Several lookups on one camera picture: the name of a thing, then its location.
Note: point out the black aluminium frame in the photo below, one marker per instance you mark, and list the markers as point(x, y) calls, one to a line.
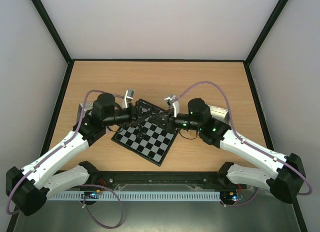
point(38, 5)

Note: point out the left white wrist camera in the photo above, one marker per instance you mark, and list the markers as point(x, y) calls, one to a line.
point(127, 98)

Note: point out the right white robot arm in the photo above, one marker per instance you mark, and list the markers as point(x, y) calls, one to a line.
point(281, 175)

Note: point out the silver tin with white pieces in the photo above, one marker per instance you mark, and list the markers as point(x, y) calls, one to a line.
point(83, 110)

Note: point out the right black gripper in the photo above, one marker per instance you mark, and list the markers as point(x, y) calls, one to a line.
point(169, 120)

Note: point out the black and silver chessboard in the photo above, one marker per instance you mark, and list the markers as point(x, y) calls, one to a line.
point(153, 147)

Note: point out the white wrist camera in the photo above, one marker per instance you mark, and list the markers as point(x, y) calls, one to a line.
point(173, 103)
point(127, 98)

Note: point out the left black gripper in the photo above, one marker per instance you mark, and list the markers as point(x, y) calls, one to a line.
point(138, 110)

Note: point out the empty gold-rimmed metal tin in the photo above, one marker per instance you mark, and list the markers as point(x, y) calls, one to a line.
point(220, 114)

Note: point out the pile of black chess pieces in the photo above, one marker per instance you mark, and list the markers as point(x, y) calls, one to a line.
point(140, 133)

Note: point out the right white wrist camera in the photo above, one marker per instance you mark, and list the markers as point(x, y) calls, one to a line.
point(173, 103)

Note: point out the light blue slotted cable duct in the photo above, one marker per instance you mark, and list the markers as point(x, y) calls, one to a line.
point(138, 196)

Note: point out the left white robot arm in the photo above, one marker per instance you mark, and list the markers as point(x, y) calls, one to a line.
point(27, 188)

